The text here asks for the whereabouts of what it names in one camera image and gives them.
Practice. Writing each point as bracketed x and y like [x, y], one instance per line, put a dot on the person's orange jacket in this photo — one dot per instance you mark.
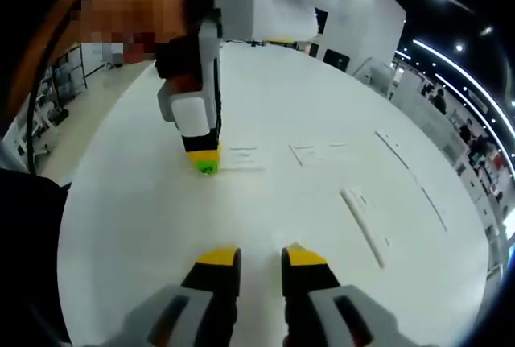
[44, 49]

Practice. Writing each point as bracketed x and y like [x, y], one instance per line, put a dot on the white socket holder slot bar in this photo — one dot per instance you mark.
[364, 228]

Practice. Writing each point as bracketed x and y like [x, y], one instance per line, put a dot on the curved ceiling light strip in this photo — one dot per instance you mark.
[462, 81]

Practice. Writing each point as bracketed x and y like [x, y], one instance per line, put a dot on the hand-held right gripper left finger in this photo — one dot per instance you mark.
[189, 306]

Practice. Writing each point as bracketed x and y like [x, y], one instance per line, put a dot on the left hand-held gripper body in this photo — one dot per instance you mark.
[273, 1]

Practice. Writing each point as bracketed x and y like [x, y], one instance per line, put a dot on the white socket holder cover plate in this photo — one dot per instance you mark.
[245, 158]
[304, 155]

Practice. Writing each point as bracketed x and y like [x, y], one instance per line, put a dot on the metal storage shelf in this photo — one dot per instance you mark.
[69, 75]

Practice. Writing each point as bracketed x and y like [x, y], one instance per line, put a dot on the person's head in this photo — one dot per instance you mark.
[195, 5]

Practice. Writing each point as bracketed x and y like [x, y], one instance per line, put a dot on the white desk partition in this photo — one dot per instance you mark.
[430, 113]

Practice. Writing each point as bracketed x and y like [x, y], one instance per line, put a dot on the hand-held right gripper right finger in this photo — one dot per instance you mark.
[322, 306]

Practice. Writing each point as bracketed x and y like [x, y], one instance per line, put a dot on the long white plastic strip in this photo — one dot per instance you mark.
[434, 208]
[392, 149]

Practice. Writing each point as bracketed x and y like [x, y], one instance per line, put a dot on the person's dark clothing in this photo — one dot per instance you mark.
[28, 250]

